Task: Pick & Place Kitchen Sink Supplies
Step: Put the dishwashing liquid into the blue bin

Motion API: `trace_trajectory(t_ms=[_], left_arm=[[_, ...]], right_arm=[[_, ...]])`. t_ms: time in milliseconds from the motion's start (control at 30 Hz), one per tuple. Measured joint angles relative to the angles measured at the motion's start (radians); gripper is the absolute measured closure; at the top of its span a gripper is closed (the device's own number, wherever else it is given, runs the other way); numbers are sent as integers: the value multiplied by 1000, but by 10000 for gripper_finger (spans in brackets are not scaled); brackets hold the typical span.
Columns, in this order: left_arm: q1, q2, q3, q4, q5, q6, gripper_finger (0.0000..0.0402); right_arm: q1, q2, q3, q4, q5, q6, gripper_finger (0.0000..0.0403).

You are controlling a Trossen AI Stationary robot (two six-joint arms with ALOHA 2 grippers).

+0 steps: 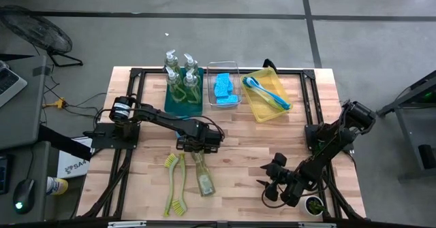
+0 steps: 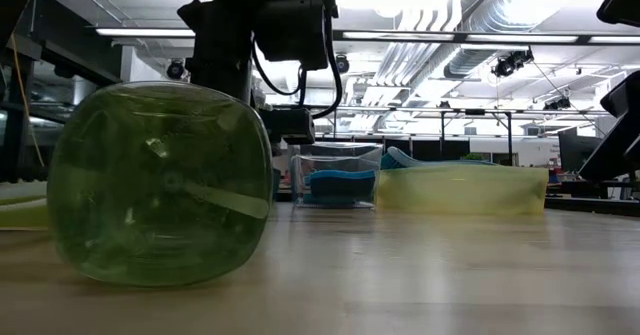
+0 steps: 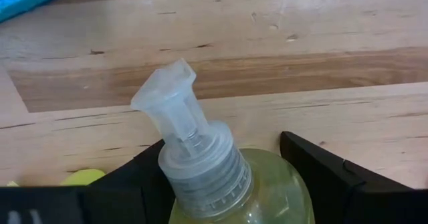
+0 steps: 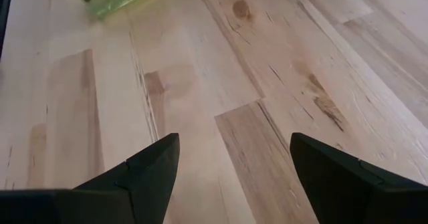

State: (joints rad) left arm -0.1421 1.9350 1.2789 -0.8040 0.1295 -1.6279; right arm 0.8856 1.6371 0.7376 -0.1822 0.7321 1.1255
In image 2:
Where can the black background table frame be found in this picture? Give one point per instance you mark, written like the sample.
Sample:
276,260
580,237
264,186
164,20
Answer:
475,111

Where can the black computer monitor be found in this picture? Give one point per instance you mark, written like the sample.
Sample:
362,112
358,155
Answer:
570,150

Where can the clear plastic bin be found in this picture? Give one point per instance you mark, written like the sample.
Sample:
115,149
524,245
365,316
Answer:
335,155

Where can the yellow-green soap bottle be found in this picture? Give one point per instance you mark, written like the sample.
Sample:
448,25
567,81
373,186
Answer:
160,185

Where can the blue dish brush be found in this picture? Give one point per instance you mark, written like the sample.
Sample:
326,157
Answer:
400,157

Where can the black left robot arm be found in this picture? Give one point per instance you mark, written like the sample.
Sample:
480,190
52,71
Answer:
295,25

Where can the green background plant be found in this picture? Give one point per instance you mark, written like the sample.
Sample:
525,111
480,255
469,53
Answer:
472,157

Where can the overhead light strip bar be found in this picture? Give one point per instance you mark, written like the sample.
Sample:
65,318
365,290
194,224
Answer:
400,36

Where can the small black ceiling lights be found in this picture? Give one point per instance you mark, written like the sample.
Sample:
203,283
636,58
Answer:
557,104

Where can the blue plastic bin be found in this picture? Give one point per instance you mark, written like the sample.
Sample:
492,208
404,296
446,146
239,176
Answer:
276,185

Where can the black ceiling light cluster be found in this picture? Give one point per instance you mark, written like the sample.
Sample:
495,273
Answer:
510,65

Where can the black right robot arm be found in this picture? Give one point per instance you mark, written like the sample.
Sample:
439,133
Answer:
620,125

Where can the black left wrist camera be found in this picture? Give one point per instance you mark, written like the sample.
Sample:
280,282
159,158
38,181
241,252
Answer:
287,125

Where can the blue wavy sponge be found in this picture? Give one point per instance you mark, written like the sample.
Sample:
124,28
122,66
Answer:
340,176

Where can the yellow translucent bin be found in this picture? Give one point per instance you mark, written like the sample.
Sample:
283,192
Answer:
460,195

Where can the black round ceiling device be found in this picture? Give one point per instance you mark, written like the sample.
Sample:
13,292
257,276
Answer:
344,65
176,70

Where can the silver ventilation duct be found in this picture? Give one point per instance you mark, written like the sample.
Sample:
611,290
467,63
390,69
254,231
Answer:
475,60

